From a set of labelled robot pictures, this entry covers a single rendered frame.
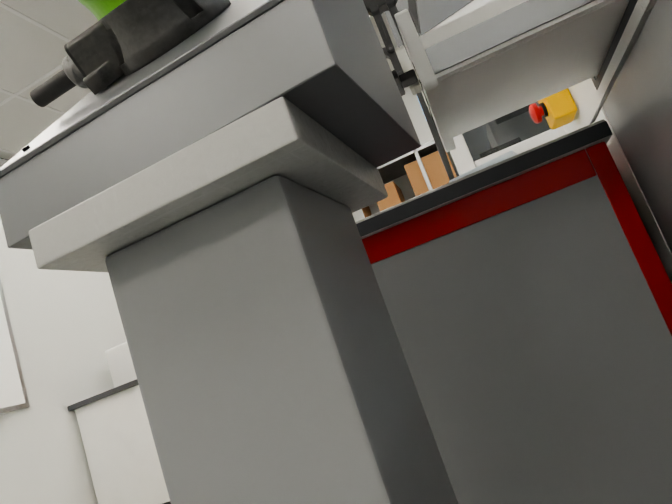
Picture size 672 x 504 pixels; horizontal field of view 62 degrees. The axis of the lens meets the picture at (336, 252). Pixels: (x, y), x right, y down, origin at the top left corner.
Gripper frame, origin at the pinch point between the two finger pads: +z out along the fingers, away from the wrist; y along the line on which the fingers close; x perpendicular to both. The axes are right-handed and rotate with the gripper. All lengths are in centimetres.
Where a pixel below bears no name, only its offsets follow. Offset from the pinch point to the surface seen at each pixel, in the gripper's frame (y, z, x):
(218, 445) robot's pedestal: 27, 41, 38
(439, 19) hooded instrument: -14, -46, -77
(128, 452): 257, 47, -247
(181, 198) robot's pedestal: 21, 21, 42
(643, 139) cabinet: -25.9, 23.1, -2.2
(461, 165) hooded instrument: -4, -3, -77
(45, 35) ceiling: 175, -187, -162
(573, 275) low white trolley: -11.1, 37.4, -8.2
